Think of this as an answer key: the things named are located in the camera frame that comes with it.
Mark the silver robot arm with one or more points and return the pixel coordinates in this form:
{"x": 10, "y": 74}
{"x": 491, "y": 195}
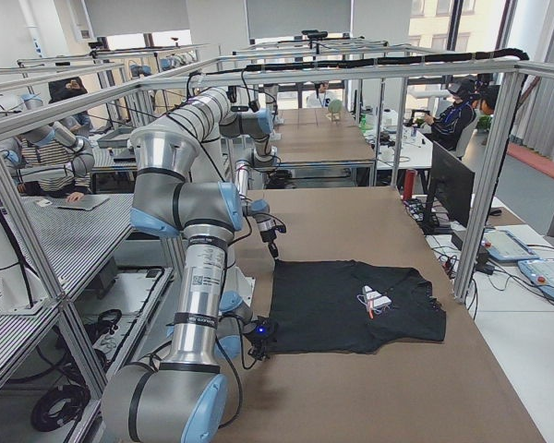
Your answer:
{"x": 178, "y": 393}
{"x": 257, "y": 156}

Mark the person in striped shirt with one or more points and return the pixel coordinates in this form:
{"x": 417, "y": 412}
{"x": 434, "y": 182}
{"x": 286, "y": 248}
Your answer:
{"x": 69, "y": 188}

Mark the aluminium frame post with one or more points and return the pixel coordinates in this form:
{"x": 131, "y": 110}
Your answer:
{"x": 487, "y": 179}

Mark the person with VR headset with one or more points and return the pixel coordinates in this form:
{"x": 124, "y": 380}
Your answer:
{"x": 446, "y": 129}

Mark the silver laptop on table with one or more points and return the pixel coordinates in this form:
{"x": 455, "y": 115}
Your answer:
{"x": 87, "y": 203}

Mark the teach pendant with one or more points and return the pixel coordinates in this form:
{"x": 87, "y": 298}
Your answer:
{"x": 540, "y": 272}
{"x": 503, "y": 246}

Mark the black graphic t-shirt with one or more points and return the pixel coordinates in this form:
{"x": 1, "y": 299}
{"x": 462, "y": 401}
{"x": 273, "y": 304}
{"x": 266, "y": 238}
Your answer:
{"x": 351, "y": 306}

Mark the striped aluminium work table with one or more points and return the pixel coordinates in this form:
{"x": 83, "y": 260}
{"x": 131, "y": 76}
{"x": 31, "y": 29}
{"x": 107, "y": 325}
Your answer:
{"x": 73, "y": 244}

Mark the black Huawei monitor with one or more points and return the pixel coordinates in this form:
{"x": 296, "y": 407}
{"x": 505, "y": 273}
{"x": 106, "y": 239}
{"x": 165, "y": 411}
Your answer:
{"x": 450, "y": 183}

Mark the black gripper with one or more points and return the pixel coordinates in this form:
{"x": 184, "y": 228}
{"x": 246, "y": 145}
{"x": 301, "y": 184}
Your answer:
{"x": 259, "y": 341}
{"x": 270, "y": 237}

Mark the red water bottle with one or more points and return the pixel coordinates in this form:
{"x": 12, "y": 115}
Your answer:
{"x": 408, "y": 184}

